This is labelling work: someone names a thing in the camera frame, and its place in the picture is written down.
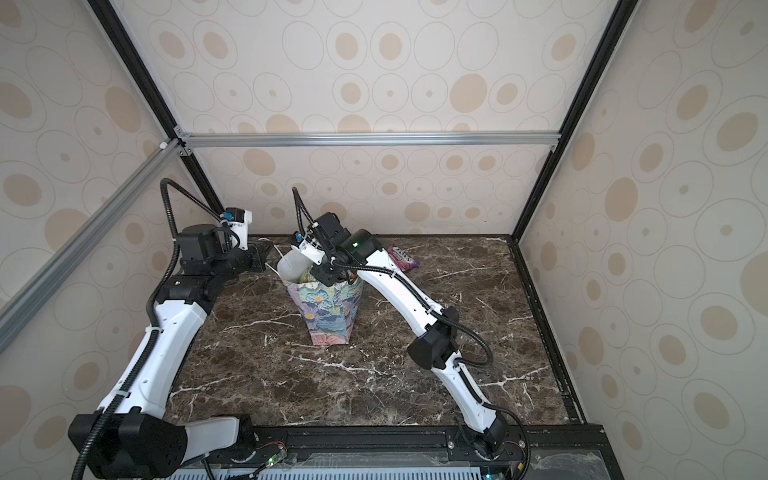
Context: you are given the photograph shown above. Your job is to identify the floral paper bag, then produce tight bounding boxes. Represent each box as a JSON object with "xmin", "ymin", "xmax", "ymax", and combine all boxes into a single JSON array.
[{"xmin": 273, "ymin": 248, "xmax": 364, "ymax": 346}]

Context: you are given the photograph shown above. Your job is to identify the purple pink snack bag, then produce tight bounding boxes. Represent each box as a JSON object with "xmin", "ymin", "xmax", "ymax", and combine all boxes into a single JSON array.
[{"xmin": 387, "ymin": 245, "xmax": 420, "ymax": 273}]

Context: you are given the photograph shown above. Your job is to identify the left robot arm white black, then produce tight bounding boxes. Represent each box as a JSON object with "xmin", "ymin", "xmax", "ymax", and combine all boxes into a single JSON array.
[{"xmin": 68, "ymin": 224, "xmax": 273, "ymax": 479}]

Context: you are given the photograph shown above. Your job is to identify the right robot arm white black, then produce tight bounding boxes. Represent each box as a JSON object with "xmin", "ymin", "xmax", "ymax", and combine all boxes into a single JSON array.
[{"xmin": 292, "ymin": 213, "xmax": 508, "ymax": 457}]

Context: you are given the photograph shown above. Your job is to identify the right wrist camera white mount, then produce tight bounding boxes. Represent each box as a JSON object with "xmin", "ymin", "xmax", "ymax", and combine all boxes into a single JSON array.
[{"xmin": 290, "ymin": 231, "xmax": 326, "ymax": 265}]

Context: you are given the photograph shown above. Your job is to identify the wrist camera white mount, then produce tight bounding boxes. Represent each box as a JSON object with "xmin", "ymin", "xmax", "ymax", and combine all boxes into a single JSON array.
[
  {"xmin": 220, "ymin": 207, "xmax": 252, "ymax": 250},
  {"xmin": 290, "ymin": 231, "xmax": 326, "ymax": 265}
]

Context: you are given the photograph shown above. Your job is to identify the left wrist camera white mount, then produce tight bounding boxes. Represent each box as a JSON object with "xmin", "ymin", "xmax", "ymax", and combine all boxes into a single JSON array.
[{"xmin": 220, "ymin": 207, "xmax": 252, "ymax": 250}]

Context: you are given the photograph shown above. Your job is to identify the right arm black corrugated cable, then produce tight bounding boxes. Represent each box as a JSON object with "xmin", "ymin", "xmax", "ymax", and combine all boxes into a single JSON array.
[{"xmin": 291, "ymin": 186, "xmax": 532, "ymax": 480}]

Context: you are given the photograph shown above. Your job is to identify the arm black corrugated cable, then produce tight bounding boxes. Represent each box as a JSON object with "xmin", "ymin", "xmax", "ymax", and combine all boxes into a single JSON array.
[
  {"xmin": 68, "ymin": 177, "xmax": 241, "ymax": 480},
  {"xmin": 291, "ymin": 186, "xmax": 532, "ymax": 480}
]

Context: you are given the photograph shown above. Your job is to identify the silver aluminium rail back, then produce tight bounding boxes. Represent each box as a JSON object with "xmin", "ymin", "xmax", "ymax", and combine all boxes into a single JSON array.
[{"xmin": 181, "ymin": 131, "xmax": 560, "ymax": 148}]

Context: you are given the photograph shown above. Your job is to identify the silver aluminium rail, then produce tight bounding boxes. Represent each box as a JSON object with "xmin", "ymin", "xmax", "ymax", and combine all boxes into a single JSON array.
[
  {"xmin": 1, "ymin": 139, "xmax": 182, "ymax": 350},
  {"xmin": 181, "ymin": 131, "xmax": 560, "ymax": 148}
]

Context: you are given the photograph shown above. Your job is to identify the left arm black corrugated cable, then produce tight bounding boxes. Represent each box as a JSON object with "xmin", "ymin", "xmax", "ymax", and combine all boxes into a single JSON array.
[{"xmin": 68, "ymin": 177, "xmax": 241, "ymax": 480}]

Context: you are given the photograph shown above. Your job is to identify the silver aluminium rail left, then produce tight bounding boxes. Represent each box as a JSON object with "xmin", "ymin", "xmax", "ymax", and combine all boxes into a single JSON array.
[{"xmin": 1, "ymin": 139, "xmax": 182, "ymax": 350}]

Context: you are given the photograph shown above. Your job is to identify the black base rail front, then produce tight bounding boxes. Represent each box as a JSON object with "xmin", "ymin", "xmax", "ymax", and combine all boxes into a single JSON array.
[{"xmin": 107, "ymin": 422, "xmax": 625, "ymax": 480}]

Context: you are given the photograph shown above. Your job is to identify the black corner frame post left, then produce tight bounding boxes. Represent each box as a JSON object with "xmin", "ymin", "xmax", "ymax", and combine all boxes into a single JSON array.
[{"xmin": 86, "ymin": 0, "xmax": 224, "ymax": 213}]

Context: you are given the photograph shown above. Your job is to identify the black corner frame post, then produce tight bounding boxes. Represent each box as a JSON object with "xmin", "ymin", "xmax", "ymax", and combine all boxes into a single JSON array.
[
  {"xmin": 510, "ymin": 0, "xmax": 638, "ymax": 245},
  {"xmin": 86, "ymin": 0, "xmax": 224, "ymax": 213}
]

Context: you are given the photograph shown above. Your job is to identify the black corner frame post right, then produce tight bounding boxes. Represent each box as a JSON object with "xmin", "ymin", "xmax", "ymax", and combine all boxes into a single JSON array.
[{"xmin": 510, "ymin": 0, "xmax": 638, "ymax": 245}]

